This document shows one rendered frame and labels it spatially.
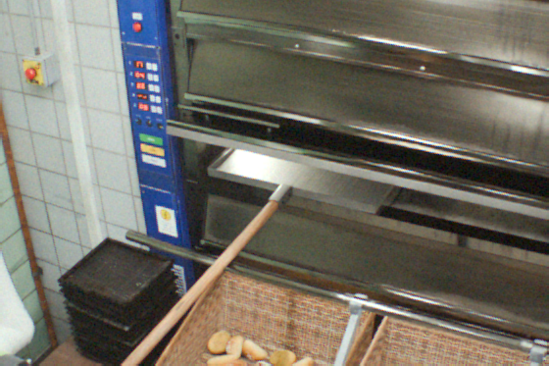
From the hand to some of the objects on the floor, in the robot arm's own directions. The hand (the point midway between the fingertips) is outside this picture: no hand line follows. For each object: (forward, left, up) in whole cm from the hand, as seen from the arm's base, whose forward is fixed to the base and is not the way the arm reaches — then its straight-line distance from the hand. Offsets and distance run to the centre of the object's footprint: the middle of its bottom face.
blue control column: (-55, +192, -118) cm, 231 cm away
